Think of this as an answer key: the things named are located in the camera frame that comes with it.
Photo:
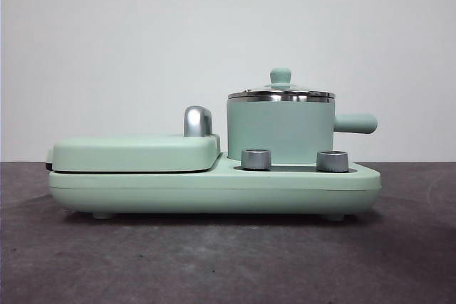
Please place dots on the green breakfast machine base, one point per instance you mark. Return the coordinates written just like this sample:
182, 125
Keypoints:
249, 190

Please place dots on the glass pot lid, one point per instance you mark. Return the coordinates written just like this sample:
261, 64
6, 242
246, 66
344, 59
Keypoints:
280, 75

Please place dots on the silver control knob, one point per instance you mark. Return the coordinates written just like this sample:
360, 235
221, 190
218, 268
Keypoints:
256, 158
332, 160

